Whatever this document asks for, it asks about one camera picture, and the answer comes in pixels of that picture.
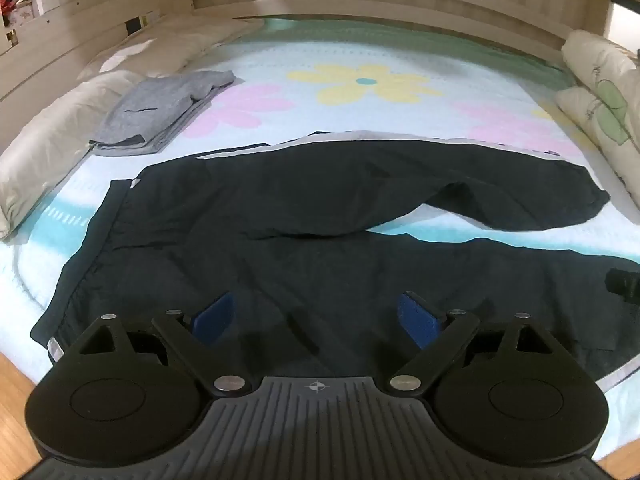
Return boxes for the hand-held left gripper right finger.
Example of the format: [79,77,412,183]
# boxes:
[389,290,557,397]

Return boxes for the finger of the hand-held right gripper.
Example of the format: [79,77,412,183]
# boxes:
[604,268,640,303]

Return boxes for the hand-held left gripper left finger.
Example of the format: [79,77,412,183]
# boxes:
[75,291,249,397]

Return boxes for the black pants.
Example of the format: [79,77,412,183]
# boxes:
[30,131,640,394]

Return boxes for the grey folded garment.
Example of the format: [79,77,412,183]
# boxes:
[89,70,237,156]

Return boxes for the white pillow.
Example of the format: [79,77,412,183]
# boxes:
[0,69,147,242]

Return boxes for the floral printed blanket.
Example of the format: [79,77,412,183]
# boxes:
[0,16,640,461]

